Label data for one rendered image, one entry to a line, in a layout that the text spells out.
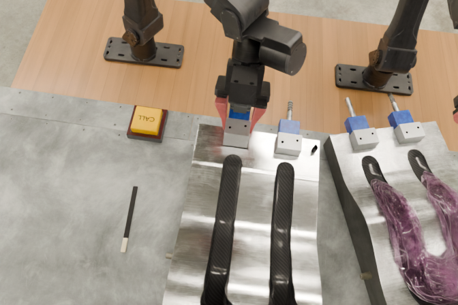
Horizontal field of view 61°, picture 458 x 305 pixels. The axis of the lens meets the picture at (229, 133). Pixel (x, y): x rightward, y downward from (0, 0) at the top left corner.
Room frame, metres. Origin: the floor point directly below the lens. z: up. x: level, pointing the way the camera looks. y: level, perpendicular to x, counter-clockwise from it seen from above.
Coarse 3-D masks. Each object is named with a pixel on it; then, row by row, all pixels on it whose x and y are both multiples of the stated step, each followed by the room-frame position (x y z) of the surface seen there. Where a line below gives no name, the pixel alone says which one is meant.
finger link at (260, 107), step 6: (228, 102) 0.37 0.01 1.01; (258, 102) 0.38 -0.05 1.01; (264, 102) 0.38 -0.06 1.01; (258, 108) 0.37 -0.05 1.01; (264, 108) 0.37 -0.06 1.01; (252, 114) 0.38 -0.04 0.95; (258, 114) 0.36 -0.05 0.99; (252, 120) 0.36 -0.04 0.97; (258, 120) 0.36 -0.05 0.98; (252, 126) 0.36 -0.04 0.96
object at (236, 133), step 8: (232, 112) 0.40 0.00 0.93; (248, 112) 0.40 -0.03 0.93; (232, 120) 0.37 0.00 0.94; (240, 120) 0.37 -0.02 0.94; (248, 120) 0.38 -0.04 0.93; (232, 128) 0.35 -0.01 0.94; (240, 128) 0.35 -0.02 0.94; (248, 128) 0.36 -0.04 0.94; (224, 136) 0.34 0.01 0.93; (232, 136) 0.34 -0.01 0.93; (240, 136) 0.34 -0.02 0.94; (248, 136) 0.34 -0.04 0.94; (224, 144) 0.34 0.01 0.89; (232, 144) 0.34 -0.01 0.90; (240, 144) 0.34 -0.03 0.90
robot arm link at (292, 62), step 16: (224, 16) 0.44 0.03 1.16; (224, 32) 0.44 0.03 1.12; (240, 32) 0.42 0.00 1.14; (256, 32) 0.43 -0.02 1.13; (272, 32) 0.43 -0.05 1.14; (288, 32) 0.43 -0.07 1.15; (272, 48) 0.41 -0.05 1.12; (288, 48) 0.40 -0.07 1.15; (304, 48) 0.42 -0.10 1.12; (272, 64) 0.40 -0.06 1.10; (288, 64) 0.39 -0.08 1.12
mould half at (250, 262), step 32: (192, 160) 0.30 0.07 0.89; (256, 160) 0.31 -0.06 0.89; (288, 160) 0.32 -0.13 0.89; (192, 192) 0.23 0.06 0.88; (256, 192) 0.25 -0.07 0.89; (192, 224) 0.17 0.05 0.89; (256, 224) 0.18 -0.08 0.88; (192, 256) 0.11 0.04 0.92; (256, 256) 0.12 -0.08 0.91; (192, 288) 0.05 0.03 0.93; (256, 288) 0.07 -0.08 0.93; (320, 288) 0.08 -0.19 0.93
